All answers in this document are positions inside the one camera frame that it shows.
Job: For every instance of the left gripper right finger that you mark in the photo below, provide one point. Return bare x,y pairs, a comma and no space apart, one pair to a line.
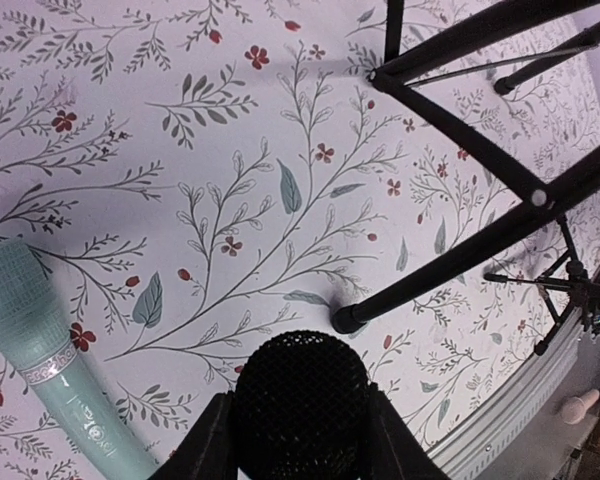
390,449

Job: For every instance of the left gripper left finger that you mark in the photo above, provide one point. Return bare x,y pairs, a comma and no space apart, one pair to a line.
207,452

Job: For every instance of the black microphone orange end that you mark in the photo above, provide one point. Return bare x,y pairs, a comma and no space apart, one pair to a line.
299,409

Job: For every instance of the black tripod shock-mount stand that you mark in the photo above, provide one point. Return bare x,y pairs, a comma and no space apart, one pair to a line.
565,287

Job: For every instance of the teal toy microphone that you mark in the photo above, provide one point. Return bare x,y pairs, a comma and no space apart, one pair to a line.
35,339

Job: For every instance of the aluminium front rail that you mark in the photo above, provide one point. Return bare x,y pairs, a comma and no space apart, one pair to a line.
484,384

